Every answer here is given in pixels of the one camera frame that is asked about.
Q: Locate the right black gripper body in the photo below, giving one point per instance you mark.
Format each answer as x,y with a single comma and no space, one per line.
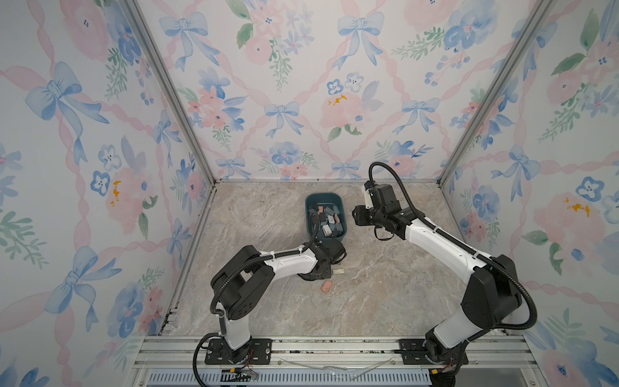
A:
369,216

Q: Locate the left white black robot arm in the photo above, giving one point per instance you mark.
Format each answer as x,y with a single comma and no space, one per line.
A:
240,285

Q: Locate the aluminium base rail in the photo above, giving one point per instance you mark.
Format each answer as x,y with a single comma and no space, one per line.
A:
338,361

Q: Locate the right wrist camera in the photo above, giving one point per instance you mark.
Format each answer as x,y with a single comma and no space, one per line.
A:
369,197

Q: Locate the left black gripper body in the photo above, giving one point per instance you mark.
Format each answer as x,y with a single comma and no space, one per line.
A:
326,275

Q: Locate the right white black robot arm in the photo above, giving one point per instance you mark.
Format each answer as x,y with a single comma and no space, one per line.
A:
494,298

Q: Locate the dark teal storage box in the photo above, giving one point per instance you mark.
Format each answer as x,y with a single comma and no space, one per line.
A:
325,213

